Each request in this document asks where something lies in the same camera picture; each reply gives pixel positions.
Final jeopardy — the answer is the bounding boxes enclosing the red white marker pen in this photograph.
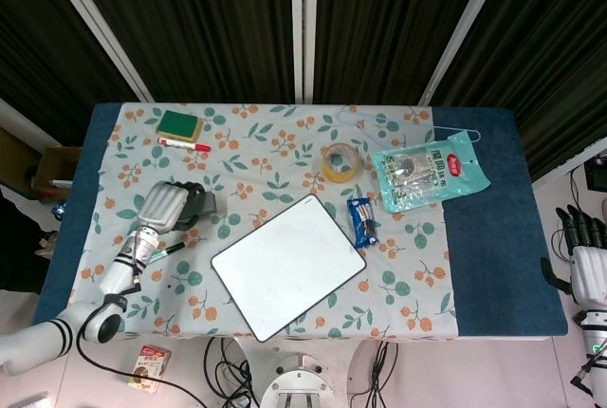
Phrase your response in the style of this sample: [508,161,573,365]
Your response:
[156,137,212,153]

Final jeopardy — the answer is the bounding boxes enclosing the small printed snack box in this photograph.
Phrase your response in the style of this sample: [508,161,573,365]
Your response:
[126,343,173,394]

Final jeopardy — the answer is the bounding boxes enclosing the blue cookie pack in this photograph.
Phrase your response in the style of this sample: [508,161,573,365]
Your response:
[346,196,380,250]

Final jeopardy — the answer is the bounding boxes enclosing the black floor cable bundle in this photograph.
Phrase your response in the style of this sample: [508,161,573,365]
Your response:
[203,336,262,408]
[350,341,399,408]

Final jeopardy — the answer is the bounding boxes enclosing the dark grey whiteboard eraser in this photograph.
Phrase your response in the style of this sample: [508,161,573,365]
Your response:
[182,192,218,219]

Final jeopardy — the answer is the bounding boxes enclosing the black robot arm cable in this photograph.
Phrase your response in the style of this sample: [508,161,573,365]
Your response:
[75,312,206,408]

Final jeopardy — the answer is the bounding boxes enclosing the light blue wire hanger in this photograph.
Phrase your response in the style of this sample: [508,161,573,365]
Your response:
[337,104,481,146]

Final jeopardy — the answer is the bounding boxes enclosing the teal cleaning cloth package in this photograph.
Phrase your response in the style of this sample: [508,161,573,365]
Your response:
[369,131,492,215]

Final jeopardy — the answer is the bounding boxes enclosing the dark blue table cover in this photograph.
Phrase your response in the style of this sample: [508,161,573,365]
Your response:
[31,102,569,339]

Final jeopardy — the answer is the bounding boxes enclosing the black electronic device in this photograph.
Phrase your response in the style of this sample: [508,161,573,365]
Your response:
[583,157,607,191]

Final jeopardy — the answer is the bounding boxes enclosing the floral patterned tablecloth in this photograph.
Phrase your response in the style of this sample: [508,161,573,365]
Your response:
[64,102,460,341]

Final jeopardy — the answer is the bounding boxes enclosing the yellow adhesive tape roll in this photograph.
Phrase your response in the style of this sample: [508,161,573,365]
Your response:
[321,141,361,185]

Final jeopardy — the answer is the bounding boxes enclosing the black pleated curtain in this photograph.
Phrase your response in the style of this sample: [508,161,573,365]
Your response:
[0,0,143,148]
[315,0,494,106]
[64,0,296,104]
[433,0,607,181]

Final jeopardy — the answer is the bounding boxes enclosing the white whiteboard black frame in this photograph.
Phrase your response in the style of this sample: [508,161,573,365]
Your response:
[210,193,368,343]

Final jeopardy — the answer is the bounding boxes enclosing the white robot torso base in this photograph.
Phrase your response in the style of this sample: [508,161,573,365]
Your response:
[259,351,343,408]

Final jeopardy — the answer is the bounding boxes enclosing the brown cardboard box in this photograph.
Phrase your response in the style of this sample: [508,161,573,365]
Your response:
[30,145,83,201]

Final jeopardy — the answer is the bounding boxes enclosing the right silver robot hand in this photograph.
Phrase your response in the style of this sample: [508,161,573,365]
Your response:
[539,202,607,307]

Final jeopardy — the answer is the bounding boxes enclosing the green black marker pen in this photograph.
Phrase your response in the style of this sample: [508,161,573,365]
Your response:
[150,241,186,261]

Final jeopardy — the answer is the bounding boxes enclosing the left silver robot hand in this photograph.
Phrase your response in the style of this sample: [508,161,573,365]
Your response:
[137,179,209,235]

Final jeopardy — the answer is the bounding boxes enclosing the green yellow sponge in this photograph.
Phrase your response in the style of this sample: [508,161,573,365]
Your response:
[156,108,204,139]

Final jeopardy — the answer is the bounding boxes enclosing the white frame post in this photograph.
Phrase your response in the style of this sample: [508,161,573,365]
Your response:
[289,0,319,104]
[37,0,154,103]
[416,0,514,106]

